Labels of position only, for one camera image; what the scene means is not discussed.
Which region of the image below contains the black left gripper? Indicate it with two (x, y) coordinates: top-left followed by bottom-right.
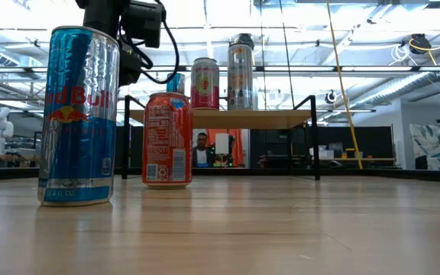
(75, 0), (143, 87)

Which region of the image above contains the white red Spindrift can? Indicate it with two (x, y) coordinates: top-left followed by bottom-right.
(190, 57), (221, 111)

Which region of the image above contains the orange red soda can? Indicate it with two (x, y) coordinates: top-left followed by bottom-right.
(141, 92), (194, 190)

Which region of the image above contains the blue silver Red Bull can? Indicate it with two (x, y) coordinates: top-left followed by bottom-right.
(37, 25), (120, 208)

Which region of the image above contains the white Celsius can black lid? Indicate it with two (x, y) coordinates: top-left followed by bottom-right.
(227, 42), (254, 111)

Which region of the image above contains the person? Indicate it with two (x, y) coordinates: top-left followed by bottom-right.
(192, 132), (215, 168)

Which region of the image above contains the black hanging ceiling device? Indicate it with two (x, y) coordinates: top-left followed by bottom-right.
(235, 32), (255, 50)

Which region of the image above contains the white sheet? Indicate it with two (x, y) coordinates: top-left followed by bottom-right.
(215, 132), (231, 155)

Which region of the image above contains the orange panel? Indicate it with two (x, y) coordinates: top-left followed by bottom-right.
(206, 128), (246, 168)

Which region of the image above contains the black cabinet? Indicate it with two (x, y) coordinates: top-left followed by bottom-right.
(250, 125), (395, 169)

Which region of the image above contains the black horizontal overhead beam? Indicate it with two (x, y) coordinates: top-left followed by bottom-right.
(0, 65), (440, 74)

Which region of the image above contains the distant wooden desk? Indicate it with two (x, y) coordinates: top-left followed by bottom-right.
(311, 143), (396, 169)

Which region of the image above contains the white teal patterned panel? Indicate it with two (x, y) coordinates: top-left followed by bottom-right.
(409, 122), (440, 171)

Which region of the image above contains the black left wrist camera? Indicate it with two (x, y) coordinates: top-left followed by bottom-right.
(122, 0), (167, 49)

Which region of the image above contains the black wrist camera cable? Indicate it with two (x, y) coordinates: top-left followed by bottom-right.
(128, 0), (181, 85)

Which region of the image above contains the wooden shelf black metal frame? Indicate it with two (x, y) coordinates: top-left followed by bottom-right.
(122, 94), (321, 181)

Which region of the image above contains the thin black cable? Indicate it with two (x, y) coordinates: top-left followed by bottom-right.
(279, 0), (296, 108)

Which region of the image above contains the yellow cable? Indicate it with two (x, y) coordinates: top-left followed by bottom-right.
(325, 0), (364, 170)

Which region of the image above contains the black reel yellow cord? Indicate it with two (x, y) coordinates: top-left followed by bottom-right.
(409, 33), (433, 54)

